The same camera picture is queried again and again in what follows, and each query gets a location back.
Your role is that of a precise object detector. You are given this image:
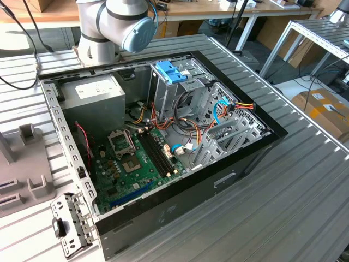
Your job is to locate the black open PC case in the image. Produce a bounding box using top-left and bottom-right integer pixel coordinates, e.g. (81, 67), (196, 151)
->
(37, 50), (289, 261)

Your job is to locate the small cardboard box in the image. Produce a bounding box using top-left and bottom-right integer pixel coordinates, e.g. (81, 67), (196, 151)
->
(28, 0), (54, 14)

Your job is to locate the CPU socket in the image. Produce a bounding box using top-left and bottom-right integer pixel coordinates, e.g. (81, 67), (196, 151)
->
(121, 155), (142, 174)

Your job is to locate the wooden desk with box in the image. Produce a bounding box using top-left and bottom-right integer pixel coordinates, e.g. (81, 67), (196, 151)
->
(0, 0), (81, 24)

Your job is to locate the grey power supply unit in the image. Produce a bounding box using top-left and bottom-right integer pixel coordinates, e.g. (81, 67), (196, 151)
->
(58, 75), (127, 137)

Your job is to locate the black camera cable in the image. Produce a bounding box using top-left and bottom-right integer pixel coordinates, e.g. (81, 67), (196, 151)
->
(0, 0), (54, 90)

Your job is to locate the black RAM slot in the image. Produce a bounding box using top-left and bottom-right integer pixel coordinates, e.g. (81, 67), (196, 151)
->
(140, 132), (171, 176)
(143, 130), (175, 175)
(137, 133), (167, 177)
(147, 128), (178, 173)

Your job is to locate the light blue drive latch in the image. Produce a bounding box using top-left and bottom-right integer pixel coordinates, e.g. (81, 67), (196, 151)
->
(168, 71), (189, 85)

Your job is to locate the grey parts rack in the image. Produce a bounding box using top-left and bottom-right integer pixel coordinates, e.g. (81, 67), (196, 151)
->
(0, 123), (57, 219)

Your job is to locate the long wooden desk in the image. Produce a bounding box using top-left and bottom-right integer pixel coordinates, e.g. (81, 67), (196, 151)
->
(158, 0), (325, 51)

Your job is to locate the large brown cardboard sheet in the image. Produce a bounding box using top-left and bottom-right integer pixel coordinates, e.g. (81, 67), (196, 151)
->
(256, 16), (325, 69)

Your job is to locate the metal socket cover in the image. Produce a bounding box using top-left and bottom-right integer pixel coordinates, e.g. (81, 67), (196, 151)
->
(107, 129), (137, 159)

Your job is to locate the metal card retention bracket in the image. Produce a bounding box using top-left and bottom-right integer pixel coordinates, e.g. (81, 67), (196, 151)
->
(50, 192), (98, 259)

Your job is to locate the blue expansion slot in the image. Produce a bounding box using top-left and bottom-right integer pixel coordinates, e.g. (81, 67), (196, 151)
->
(109, 181), (155, 208)

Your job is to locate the dark blue drive latch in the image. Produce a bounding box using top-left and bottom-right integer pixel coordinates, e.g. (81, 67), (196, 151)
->
(155, 62), (179, 82)

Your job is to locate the metal drive cage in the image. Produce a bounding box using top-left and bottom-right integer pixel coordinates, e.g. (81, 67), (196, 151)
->
(149, 58), (216, 122)

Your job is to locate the green motherboard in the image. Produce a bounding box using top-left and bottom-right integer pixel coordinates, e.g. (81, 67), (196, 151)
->
(91, 127), (189, 215)

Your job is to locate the black tripod pole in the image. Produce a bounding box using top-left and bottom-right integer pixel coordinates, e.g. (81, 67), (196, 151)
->
(225, 0), (250, 55)

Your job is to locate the red yellow power wire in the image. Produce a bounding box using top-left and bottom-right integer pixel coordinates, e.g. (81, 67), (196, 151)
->
(223, 100), (256, 117)

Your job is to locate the metal disk bay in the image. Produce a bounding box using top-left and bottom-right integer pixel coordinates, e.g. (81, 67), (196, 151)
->
(190, 117), (272, 171)

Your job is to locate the yellow wire with white plug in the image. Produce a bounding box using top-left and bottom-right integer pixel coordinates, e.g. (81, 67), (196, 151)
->
(128, 100), (149, 125)

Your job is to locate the orange black wire bundle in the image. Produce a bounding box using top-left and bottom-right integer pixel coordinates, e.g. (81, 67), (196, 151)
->
(148, 102), (216, 145)

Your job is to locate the cardboard box with labels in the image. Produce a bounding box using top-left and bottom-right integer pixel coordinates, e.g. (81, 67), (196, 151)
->
(291, 88), (349, 142)

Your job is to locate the white plug with blue wire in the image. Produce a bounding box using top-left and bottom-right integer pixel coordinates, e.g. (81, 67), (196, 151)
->
(171, 143), (196, 156)

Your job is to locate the blue data wire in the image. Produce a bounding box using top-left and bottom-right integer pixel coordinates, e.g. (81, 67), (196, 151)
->
(212, 96), (232, 127)

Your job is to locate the metal slat side table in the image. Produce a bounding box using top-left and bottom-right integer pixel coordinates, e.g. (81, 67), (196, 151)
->
(258, 17), (349, 80)

